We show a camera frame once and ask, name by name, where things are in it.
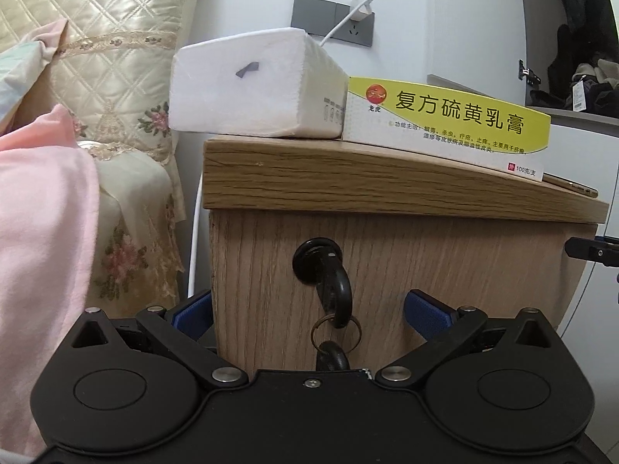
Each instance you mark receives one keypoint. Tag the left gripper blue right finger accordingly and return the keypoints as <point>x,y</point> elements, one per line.
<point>445,331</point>

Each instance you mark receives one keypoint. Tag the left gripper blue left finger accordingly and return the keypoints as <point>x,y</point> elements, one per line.
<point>178,330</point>

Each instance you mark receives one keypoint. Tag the wooden cabinet drawer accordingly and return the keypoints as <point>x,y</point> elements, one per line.
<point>264,315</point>

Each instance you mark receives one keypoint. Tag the yellow white ointment box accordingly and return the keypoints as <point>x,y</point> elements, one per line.
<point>447,123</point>

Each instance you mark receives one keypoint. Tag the gold smartphone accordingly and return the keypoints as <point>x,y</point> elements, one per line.
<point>571,185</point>

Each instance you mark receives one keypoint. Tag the floral bed sheet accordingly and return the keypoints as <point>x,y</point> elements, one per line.
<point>136,260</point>

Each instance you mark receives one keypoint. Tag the wooden bedside cabinet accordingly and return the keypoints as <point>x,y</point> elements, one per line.
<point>335,178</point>

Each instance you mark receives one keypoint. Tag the black keys in lock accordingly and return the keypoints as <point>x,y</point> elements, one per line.
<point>318,262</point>

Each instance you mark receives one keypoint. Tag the dark clothes in wardrobe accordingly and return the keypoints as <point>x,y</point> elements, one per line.
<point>584,74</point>

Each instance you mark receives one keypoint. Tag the metal door hinge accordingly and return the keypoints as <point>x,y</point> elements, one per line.
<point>528,75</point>

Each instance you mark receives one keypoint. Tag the pink blanket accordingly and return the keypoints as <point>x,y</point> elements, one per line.
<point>49,211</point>

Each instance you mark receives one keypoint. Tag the white tissue pack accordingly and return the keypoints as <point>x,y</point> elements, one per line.
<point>273,83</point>

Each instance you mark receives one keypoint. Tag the white wardrobe door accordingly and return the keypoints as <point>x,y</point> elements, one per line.
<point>476,46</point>

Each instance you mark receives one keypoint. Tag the cream quilted headboard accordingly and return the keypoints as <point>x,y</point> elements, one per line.
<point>112,68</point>

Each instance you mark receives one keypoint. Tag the pastel rainbow pillow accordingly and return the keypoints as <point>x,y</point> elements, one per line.
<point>21,66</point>

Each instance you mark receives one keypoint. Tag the white charger plug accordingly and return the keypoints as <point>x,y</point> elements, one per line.
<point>360,10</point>

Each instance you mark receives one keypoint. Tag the grey wall socket panel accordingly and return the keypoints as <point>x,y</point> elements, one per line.
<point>318,17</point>

